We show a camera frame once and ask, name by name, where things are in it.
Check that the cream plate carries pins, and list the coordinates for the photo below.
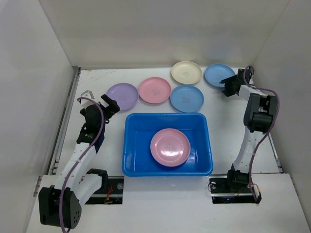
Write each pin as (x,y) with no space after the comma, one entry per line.
(186,72)

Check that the right aluminium rail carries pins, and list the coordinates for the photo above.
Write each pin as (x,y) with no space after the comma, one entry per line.
(272,145)

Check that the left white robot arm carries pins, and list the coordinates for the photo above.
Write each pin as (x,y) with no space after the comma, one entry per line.
(60,204)

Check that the pink plate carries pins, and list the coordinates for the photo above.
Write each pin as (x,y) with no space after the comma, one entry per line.
(154,90)
(170,147)

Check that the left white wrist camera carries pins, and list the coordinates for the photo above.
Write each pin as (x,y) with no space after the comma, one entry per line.
(86,99)

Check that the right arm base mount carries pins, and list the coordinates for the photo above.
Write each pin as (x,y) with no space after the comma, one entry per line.
(234,193)

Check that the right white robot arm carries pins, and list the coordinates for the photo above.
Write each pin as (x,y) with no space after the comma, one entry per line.
(259,118)

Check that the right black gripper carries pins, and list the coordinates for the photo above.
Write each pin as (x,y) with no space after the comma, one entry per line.
(231,84)

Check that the purple plate left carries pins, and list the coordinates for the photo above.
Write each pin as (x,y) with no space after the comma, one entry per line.
(125,94)

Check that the blue plastic bin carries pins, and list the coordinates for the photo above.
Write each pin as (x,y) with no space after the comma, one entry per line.
(140,128)

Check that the aluminium rail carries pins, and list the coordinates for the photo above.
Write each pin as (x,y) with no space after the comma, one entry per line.
(272,145)
(60,136)

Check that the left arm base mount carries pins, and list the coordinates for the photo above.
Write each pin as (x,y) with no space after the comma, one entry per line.
(111,195)

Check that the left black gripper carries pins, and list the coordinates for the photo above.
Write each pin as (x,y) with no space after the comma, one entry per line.
(111,109)

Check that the blue plate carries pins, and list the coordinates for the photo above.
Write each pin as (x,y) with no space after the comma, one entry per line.
(187,98)
(215,73)

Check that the left aluminium rail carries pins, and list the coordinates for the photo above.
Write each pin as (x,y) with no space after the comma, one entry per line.
(60,136)

